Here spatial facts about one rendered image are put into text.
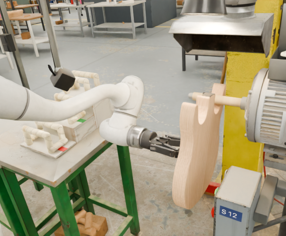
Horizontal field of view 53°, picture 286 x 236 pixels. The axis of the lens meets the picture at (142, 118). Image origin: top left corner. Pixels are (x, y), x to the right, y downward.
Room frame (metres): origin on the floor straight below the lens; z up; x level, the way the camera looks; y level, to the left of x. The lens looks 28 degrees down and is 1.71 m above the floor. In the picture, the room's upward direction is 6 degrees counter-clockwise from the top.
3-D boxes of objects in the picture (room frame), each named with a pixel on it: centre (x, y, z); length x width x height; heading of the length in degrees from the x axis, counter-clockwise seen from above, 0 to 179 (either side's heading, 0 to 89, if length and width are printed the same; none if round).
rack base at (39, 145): (1.27, 0.51, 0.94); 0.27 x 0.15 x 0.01; 56
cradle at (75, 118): (1.35, 0.34, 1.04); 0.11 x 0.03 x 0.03; 146
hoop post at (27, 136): (1.28, 0.60, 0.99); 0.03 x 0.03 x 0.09
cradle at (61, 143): (1.21, 0.43, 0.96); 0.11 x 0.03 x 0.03; 146
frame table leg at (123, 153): (1.43, 0.14, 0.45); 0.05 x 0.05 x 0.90; 56
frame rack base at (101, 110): (1.53, 0.33, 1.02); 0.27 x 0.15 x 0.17; 56
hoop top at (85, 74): (1.56, 0.30, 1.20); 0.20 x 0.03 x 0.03; 55
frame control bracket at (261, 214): (0.67, -0.37, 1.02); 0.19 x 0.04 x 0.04; 146
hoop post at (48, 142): (1.19, 0.47, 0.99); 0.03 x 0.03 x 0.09
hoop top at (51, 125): (1.30, 0.49, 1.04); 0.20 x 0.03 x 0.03; 55
